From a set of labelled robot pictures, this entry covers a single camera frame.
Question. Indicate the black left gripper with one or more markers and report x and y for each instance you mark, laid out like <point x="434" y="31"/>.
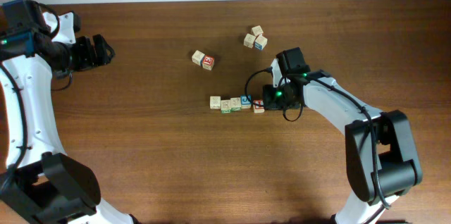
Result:
<point x="91" y="58"/>

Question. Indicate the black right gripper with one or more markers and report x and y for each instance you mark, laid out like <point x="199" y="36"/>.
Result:
<point x="269" y="103"/>

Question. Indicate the wooden block red I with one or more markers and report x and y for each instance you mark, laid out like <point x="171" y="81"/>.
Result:
<point x="258" y="106"/>

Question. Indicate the wooden block blue 5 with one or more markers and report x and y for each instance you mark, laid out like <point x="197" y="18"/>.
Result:
<point x="246" y="101"/>

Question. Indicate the wooden block green N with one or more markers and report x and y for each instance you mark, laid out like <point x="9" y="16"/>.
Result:
<point x="235" y="104"/>

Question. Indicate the wooden block green R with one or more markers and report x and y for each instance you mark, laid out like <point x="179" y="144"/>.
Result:
<point x="226" y="106"/>

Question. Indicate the plain wooden picture block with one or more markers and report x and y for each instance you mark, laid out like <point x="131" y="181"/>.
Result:
<point x="215" y="102"/>

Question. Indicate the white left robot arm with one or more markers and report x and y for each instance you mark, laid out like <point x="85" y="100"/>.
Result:
<point x="42" y="184"/>

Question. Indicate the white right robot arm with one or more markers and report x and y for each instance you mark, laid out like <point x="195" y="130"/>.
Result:
<point x="382" y="163"/>

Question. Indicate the wooden block blue letter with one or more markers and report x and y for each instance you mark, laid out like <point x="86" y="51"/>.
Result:
<point x="260" y="42"/>

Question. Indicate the wooden block red side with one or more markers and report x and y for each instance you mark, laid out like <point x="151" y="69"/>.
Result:
<point x="249" y="40"/>

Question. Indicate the wooden block rear plain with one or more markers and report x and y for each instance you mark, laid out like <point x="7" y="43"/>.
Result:
<point x="257" y="30"/>

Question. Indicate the wooden block red E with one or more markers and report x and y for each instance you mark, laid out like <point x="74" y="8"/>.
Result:
<point x="208" y="62"/>

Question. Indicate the wooden block blue side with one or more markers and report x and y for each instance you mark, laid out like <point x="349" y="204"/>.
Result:
<point x="198" y="57"/>

